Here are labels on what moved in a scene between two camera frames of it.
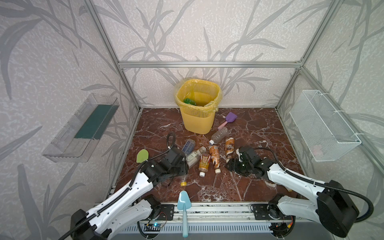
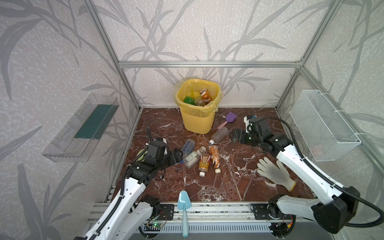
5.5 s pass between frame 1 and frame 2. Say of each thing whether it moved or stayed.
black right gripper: moved
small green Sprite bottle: stayed
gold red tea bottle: stayed
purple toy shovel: stayed
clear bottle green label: stayed
